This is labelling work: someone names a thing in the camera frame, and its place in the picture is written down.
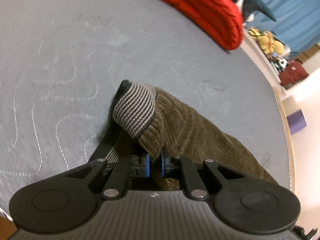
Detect brown corduroy pants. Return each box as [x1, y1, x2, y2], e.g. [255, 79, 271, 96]
[106, 80, 276, 184]

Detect purple box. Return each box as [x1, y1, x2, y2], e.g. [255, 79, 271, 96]
[287, 109, 307, 134]

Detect black white plush toy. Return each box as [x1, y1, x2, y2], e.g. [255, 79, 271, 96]
[271, 57, 288, 74]

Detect dark red bag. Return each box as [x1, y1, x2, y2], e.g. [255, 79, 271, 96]
[279, 60, 309, 89]

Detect yellow plush toy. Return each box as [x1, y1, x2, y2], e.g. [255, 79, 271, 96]
[248, 27, 285, 56]

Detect red knitted sweater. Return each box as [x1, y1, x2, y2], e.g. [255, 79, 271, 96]
[162, 0, 243, 50]

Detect teal hanging garment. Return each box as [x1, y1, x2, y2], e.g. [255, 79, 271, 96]
[242, 0, 277, 22]

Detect blue curtain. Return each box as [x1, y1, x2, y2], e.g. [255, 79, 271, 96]
[246, 0, 320, 57]

